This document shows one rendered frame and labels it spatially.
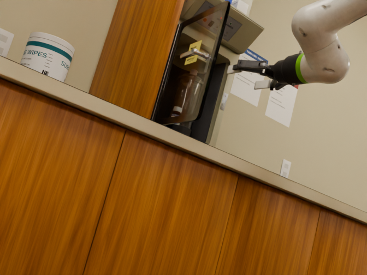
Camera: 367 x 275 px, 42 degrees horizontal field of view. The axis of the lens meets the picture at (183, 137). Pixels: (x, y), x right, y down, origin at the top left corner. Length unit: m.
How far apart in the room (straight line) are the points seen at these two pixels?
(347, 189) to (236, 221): 1.78
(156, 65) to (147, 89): 0.09
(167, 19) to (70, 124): 0.61
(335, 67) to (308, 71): 0.08
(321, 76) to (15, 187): 0.86
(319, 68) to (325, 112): 1.71
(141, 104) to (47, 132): 0.47
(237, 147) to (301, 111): 0.55
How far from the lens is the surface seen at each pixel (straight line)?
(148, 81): 1.62
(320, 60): 1.38
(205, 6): 1.79
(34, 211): 1.23
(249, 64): 1.54
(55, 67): 1.37
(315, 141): 3.01
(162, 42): 1.65
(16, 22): 1.98
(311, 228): 1.88
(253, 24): 1.90
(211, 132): 1.88
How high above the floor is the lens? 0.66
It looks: 11 degrees up
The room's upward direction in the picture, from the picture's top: 15 degrees clockwise
